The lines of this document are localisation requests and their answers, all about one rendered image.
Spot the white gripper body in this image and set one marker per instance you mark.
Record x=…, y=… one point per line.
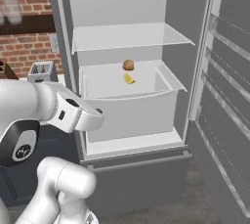
x=88, y=115

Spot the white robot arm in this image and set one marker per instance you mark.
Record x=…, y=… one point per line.
x=22, y=104

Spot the white fridge drawer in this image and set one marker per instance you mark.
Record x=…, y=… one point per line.
x=136, y=104

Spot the yellow lemon wedge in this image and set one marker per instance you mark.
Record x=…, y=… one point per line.
x=129, y=79

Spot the grey fridge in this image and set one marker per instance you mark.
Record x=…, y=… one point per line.
x=130, y=71

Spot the white fridge shelf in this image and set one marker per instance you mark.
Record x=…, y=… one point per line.
x=130, y=37

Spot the grey fridge door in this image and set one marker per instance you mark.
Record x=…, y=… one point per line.
x=224, y=97

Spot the grey toaster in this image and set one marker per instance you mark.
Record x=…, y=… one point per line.
x=41, y=71

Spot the brown round food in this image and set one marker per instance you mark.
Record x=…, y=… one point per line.
x=128, y=65

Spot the dark blue counter cupboard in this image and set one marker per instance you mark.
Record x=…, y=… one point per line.
x=35, y=156

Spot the grey freezer drawer front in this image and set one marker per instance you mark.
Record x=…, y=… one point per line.
x=140, y=185

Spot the dark brown knife block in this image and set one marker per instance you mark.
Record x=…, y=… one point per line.
x=7, y=70

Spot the stack of clear cups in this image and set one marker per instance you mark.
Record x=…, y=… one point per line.
x=13, y=4

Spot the white wall socket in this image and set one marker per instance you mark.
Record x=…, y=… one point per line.
x=54, y=42

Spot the dark wooden wall shelf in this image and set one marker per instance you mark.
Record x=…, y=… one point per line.
x=27, y=24

